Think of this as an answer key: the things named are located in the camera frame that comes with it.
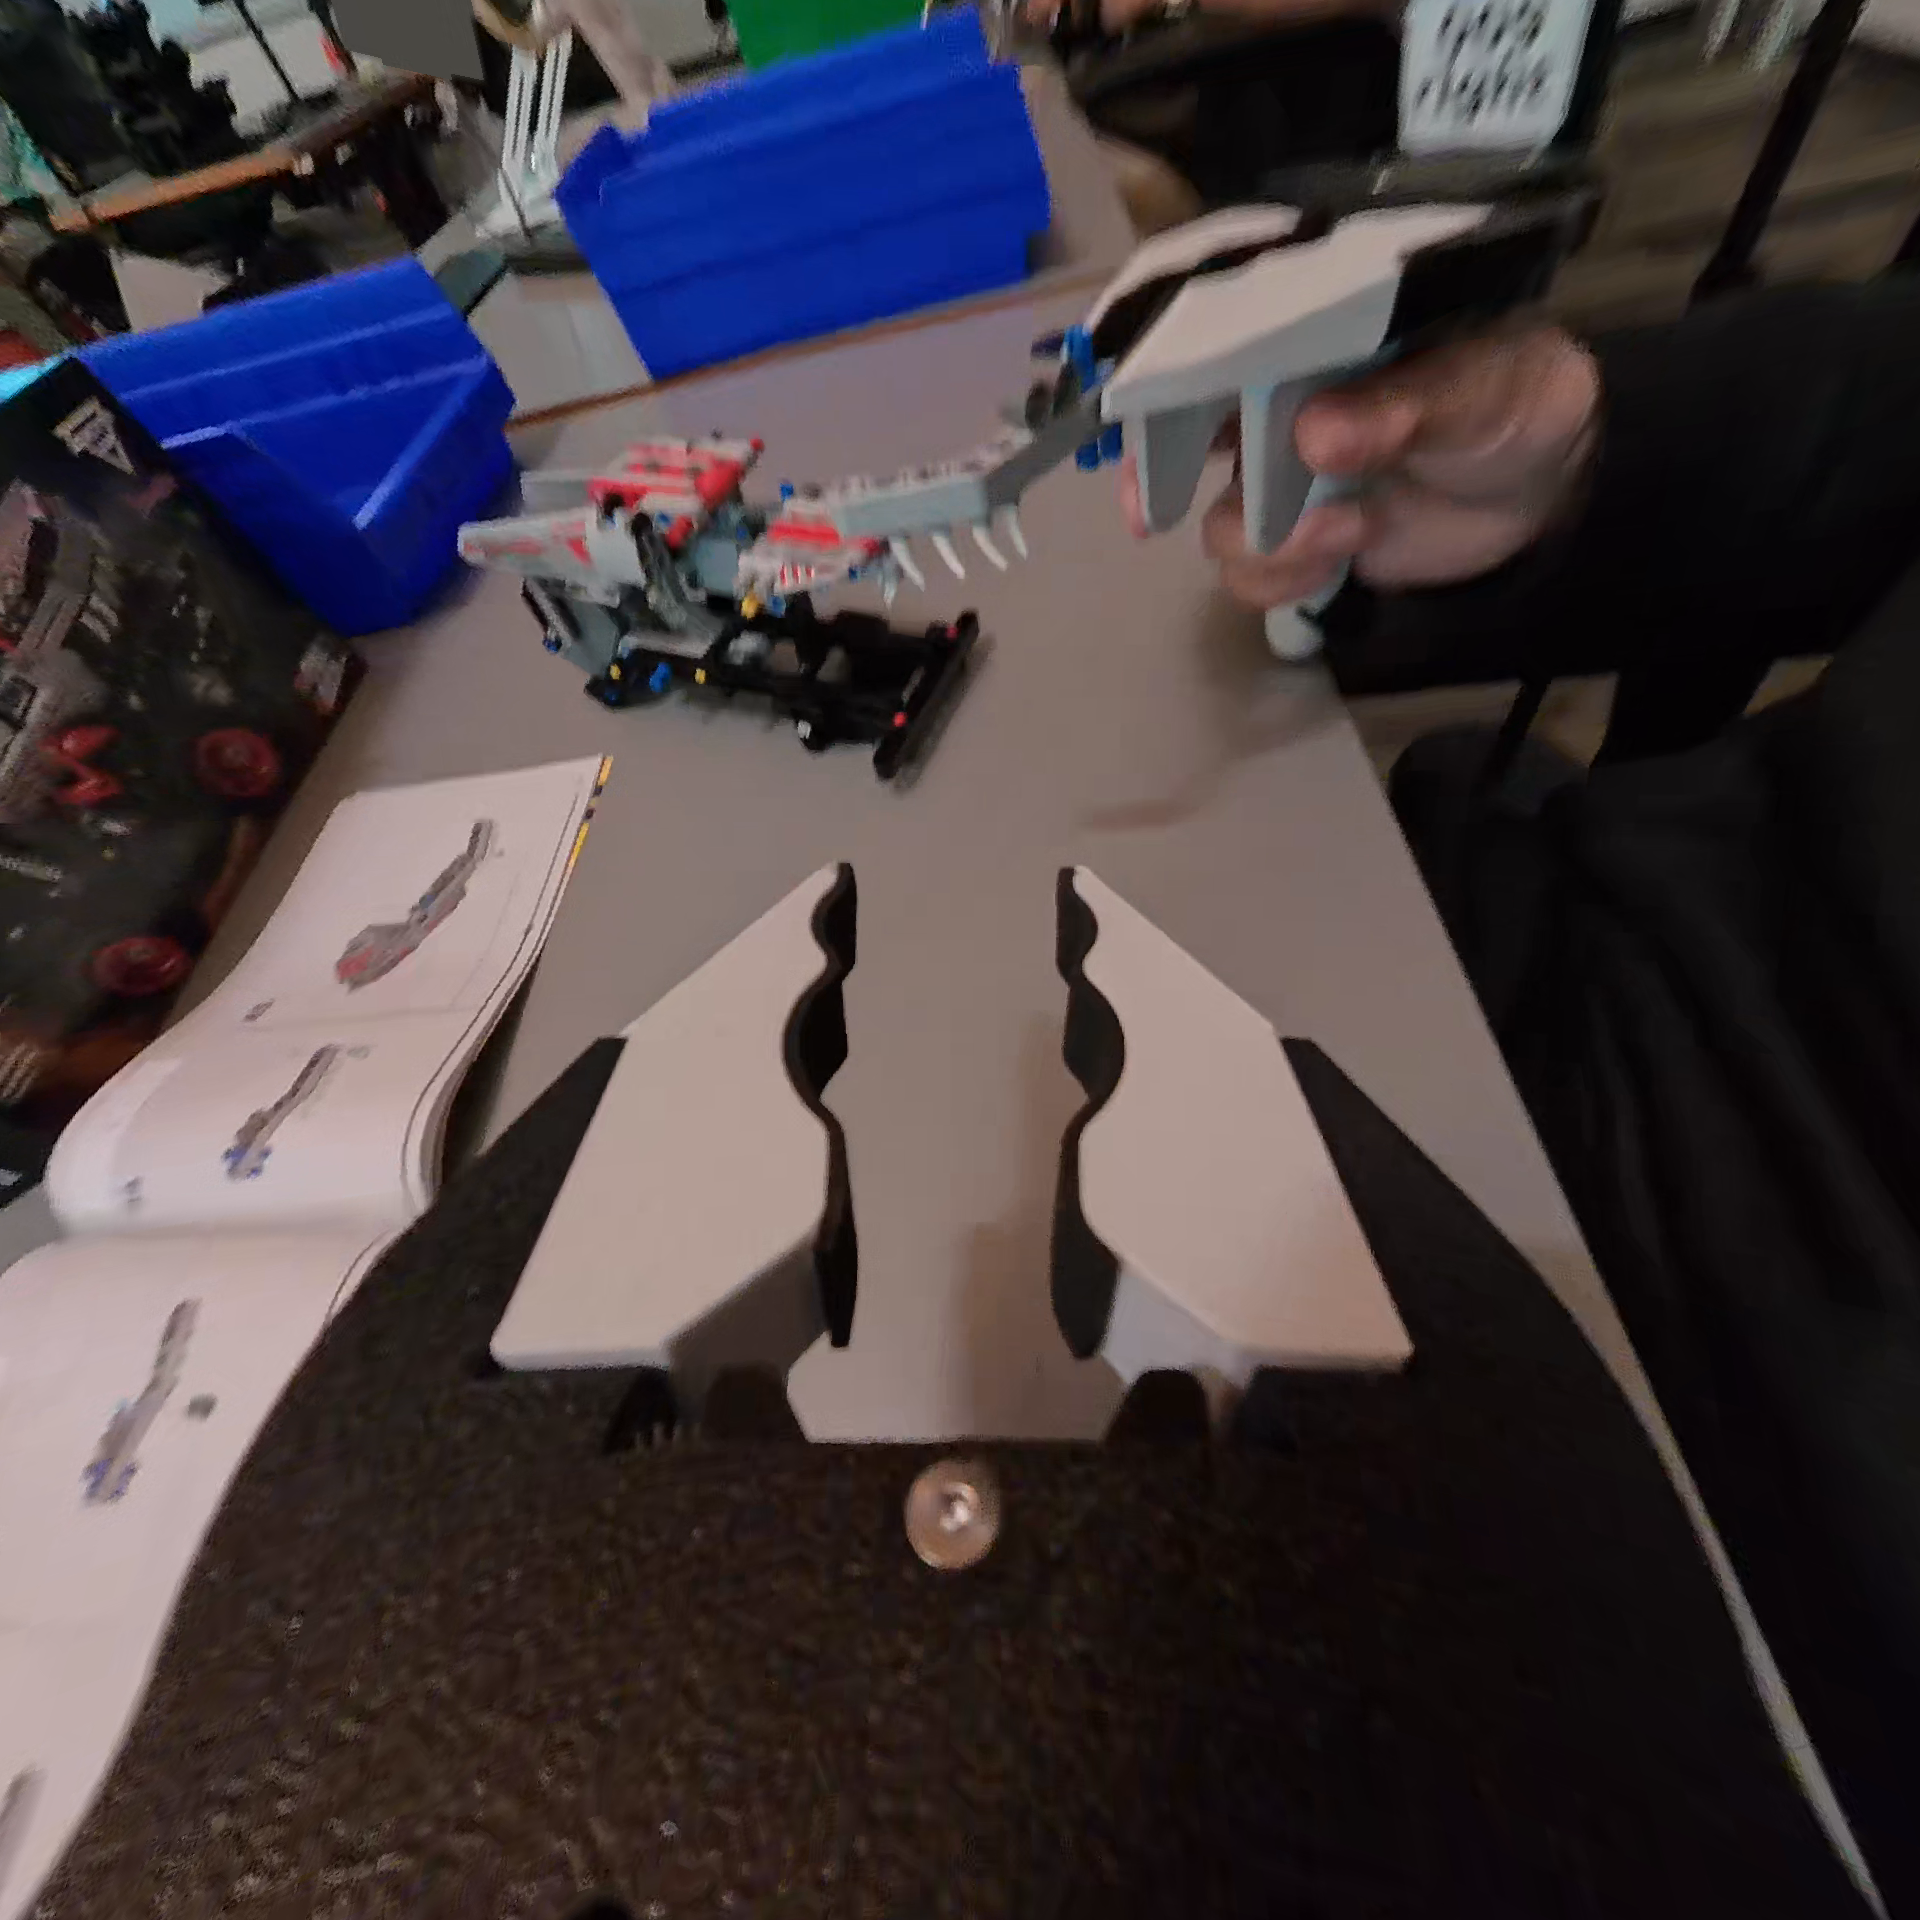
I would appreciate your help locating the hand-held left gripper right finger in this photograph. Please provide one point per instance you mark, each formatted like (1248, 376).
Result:
(1244, 1198)

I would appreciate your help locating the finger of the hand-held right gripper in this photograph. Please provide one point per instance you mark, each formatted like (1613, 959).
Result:
(1291, 332)
(1199, 249)

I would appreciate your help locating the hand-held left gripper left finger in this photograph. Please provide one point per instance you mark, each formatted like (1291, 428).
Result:
(673, 1198)

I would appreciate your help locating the grey toothed toy brick beam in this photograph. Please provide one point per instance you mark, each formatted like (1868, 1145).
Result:
(931, 505)

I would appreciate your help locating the toy brick truck model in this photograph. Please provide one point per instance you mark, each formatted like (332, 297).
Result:
(673, 569)

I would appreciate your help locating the person's right forearm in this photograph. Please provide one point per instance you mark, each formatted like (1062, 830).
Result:
(1726, 480)

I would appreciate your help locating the grey desk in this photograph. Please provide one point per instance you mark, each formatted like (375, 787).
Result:
(1125, 719)

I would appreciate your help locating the person's right hand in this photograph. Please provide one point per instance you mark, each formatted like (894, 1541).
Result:
(1440, 452)

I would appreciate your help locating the open instruction booklet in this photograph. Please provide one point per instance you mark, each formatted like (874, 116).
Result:
(375, 975)

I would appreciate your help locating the blue storage bin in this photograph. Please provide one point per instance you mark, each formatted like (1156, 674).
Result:
(809, 211)
(332, 452)

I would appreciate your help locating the green storage bin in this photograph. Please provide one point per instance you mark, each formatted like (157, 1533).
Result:
(825, 32)

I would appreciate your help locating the person's black printed sweatshirt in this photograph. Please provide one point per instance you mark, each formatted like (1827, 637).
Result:
(1726, 1198)

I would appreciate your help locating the black toy set box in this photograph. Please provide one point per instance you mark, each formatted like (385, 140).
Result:
(136, 674)

